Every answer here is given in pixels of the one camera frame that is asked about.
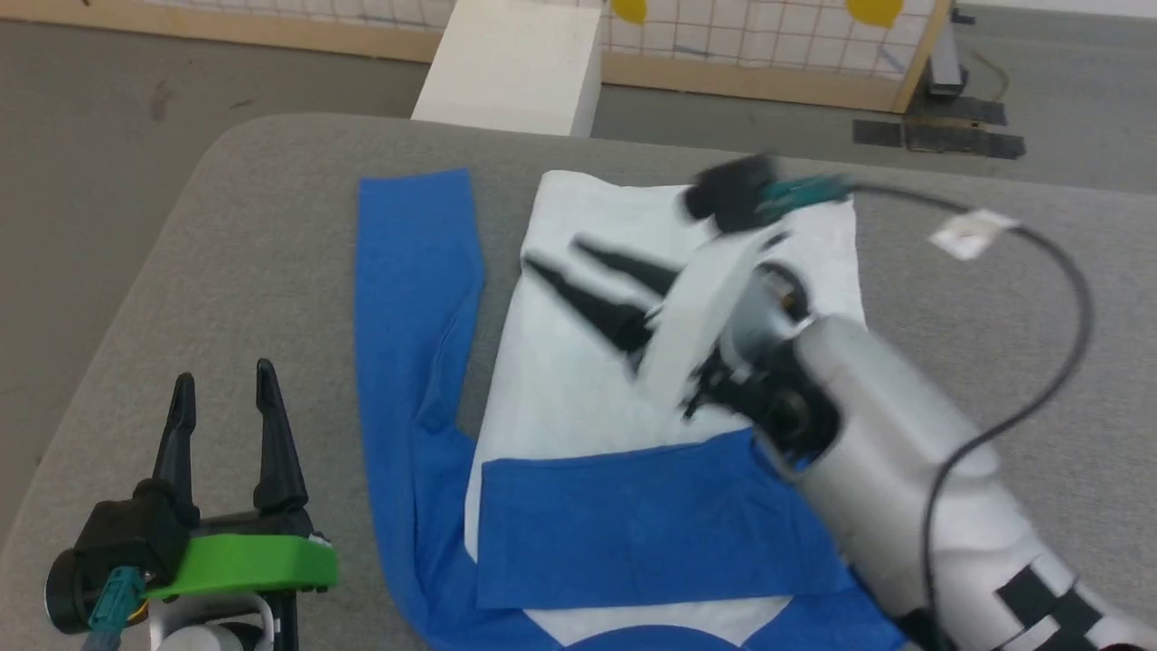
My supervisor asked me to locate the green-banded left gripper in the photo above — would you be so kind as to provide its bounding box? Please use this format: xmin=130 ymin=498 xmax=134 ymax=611
xmin=134 ymin=359 xmax=341 ymax=651

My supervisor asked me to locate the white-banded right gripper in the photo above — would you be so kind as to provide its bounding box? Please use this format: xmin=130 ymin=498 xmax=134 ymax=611
xmin=522 ymin=228 xmax=814 ymax=419

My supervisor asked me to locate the blue and white garment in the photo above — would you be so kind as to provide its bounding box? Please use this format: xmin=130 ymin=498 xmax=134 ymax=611
xmin=354 ymin=167 xmax=914 ymax=651

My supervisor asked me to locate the white box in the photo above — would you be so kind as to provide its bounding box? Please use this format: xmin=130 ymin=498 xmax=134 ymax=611
xmin=411 ymin=0 xmax=605 ymax=138

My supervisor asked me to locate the lemon print tiled panel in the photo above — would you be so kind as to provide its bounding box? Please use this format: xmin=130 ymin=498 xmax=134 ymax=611
xmin=0 ymin=0 xmax=956 ymax=115

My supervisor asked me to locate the grey metal panel stand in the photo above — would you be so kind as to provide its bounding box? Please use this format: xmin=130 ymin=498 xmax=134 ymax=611
xmin=922 ymin=5 xmax=979 ymax=97

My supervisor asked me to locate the white cable tag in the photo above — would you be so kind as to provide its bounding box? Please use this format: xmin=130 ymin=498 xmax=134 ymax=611
xmin=929 ymin=209 xmax=1019 ymax=262

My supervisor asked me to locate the yellow floor cable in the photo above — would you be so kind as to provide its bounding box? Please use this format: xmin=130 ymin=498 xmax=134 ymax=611
xmin=970 ymin=50 xmax=1011 ymax=106

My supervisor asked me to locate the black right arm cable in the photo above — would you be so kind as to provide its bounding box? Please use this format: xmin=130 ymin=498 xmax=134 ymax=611
xmin=757 ymin=175 xmax=1096 ymax=651

